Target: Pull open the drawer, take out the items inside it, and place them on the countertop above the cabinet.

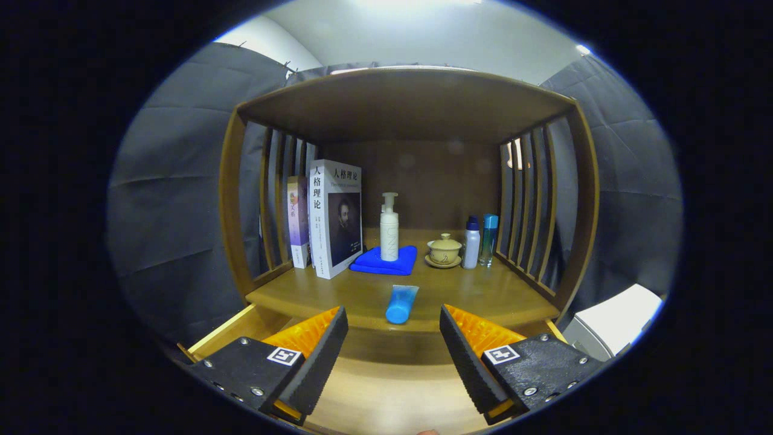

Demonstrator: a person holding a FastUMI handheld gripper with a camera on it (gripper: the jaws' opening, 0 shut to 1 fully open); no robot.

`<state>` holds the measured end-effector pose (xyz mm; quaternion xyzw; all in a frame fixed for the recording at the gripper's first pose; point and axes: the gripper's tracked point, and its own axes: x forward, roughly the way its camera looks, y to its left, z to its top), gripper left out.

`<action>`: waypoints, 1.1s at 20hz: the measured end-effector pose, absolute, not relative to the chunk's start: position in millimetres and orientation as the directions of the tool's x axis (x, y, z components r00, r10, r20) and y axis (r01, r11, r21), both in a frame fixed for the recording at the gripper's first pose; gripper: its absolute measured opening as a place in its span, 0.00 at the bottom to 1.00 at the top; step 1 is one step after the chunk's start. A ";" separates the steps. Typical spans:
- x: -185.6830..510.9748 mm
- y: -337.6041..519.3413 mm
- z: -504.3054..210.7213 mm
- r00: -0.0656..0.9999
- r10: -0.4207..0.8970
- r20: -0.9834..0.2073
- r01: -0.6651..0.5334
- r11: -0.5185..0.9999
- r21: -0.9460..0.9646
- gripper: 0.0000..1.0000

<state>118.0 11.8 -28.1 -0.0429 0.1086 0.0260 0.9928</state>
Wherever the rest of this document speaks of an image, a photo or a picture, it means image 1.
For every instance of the small ceiling light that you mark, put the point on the small ceiling light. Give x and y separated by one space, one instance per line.
583 49

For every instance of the brown wooden cabinet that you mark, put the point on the brown wooden cabinet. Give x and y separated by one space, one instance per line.
398 103

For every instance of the blue tube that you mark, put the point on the blue tube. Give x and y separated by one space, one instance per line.
401 305

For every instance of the white pump bottle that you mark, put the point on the white pump bottle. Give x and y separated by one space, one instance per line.
389 235

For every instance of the black backdrop cloth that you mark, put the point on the black backdrop cloth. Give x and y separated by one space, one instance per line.
181 181

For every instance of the clear bottle with teal cap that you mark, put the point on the clear bottle with teal cap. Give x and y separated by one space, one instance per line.
488 238

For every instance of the thin purple book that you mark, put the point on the thin purple book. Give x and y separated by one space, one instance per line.
298 223

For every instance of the beige lidded tea cup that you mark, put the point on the beige lidded tea cup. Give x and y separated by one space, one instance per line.
444 251

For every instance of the blue folded cloth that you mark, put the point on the blue folded cloth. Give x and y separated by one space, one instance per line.
374 264

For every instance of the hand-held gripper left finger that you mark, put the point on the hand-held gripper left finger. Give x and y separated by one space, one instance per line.
320 356

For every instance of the wooden countertop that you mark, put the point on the wooden countertop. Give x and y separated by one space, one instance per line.
471 290

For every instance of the thick white book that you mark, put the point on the thick white book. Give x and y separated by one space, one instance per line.
335 217

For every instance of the white and grey machine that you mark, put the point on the white and grey machine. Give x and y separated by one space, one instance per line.
616 320

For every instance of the large ceiling light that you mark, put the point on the large ceiling light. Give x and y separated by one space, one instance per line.
423 2

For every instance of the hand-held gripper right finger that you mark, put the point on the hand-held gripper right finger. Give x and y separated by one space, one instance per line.
466 356

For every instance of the white bottle with blue cap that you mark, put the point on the white bottle with blue cap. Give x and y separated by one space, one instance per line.
471 248

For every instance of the wooden drawer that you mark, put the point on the wooden drawer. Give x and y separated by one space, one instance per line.
386 399

